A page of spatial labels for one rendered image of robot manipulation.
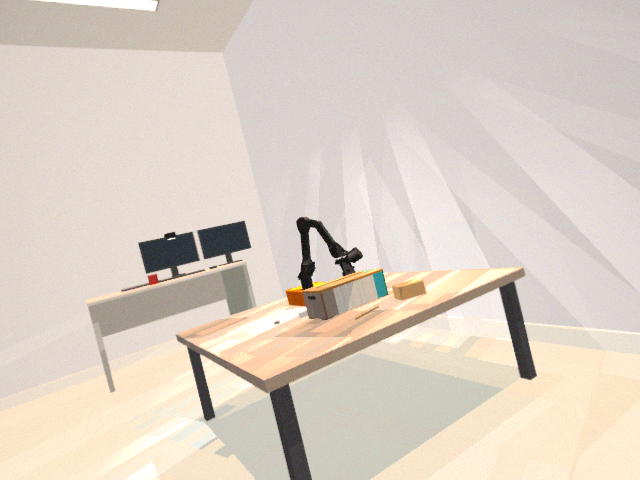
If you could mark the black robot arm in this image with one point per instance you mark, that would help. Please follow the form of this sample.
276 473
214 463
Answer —
307 266

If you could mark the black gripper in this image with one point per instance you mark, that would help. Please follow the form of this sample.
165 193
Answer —
348 270

